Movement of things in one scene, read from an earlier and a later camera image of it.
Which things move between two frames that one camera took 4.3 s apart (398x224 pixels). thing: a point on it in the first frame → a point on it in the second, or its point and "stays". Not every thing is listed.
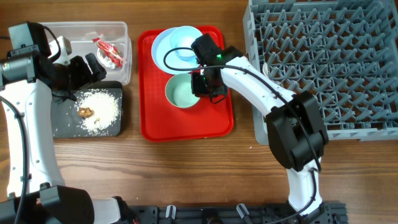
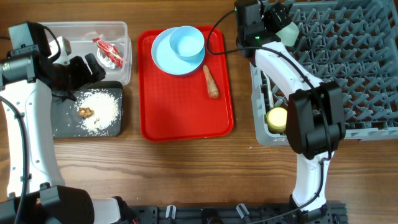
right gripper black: x=198 y=91 → x=281 y=17
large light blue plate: x=162 y=43 stays
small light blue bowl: x=183 y=37 stays
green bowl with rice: x=178 y=91 → x=288 y=35
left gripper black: x=85 y=77 stays
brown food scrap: x=85 y=112 stays
